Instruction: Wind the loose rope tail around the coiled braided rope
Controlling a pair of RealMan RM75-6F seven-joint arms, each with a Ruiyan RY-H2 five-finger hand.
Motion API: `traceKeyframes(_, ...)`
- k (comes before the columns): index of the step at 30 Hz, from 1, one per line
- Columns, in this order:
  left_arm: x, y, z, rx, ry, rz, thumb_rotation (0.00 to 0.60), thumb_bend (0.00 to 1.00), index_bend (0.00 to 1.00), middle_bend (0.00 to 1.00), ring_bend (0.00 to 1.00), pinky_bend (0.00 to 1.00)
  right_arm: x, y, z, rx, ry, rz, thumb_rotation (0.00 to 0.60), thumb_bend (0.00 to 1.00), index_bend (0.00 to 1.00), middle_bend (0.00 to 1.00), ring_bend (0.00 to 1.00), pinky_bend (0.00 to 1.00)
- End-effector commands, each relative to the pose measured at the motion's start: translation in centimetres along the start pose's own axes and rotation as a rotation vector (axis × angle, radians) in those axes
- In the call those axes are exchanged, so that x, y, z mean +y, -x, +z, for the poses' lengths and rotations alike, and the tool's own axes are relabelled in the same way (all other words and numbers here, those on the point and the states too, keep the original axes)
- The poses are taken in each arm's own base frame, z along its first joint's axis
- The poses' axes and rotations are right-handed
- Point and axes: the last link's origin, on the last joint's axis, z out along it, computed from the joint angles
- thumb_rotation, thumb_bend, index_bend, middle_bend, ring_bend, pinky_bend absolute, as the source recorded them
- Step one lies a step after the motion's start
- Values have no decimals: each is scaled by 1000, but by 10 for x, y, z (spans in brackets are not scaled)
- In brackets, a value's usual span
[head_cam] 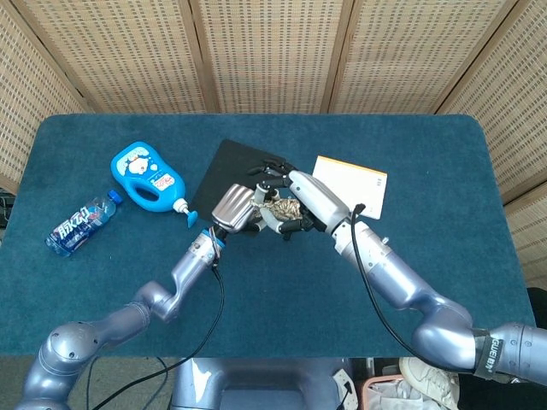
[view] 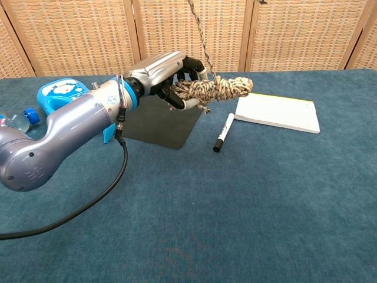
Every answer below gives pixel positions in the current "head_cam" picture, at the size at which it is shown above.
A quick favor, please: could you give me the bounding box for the grey robot torso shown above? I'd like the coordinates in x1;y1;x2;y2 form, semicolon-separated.
170;357;356;410

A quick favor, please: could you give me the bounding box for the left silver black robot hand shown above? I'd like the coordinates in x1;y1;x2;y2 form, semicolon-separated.
212;183;281;240

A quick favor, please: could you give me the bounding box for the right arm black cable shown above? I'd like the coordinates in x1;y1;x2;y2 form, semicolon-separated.
350;202;422;358

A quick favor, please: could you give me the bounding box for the clear blue-capped water bottle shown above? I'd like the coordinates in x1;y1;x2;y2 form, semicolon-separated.
44;190;124;258

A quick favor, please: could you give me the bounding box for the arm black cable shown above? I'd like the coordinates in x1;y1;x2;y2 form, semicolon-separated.
85;232;226;410
350;202;422;358

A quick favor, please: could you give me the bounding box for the blue detergent pump bottle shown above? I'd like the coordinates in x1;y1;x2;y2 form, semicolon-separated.
109;141;199;229

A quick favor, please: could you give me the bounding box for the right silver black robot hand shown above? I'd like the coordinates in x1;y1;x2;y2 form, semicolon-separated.
247;157;352;241

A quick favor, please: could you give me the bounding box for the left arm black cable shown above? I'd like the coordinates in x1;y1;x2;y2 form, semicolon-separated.
85;232;226;410

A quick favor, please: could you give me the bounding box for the pink basket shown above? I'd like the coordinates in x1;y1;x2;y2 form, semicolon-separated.
362;375;428;410

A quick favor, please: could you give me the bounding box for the blue carpet table cover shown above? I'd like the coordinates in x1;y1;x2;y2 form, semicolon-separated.
0;113;538;359

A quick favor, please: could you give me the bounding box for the woven wooden folding screen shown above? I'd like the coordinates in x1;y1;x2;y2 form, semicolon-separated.
0;0;547;287

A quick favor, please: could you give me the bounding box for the white notepad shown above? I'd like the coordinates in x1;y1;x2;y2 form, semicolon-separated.
311;155;389;221

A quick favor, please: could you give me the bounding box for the black velcro strap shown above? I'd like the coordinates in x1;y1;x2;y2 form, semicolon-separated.
472;328;499;379

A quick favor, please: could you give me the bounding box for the white sneaker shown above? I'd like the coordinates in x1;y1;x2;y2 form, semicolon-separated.
399;356;461;410

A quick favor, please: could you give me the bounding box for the beige speckled braided rope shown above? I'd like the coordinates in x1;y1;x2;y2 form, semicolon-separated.
251;198;304;223

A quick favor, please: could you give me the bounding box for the black mouse pad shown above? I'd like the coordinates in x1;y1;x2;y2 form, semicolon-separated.
190;138;296;234

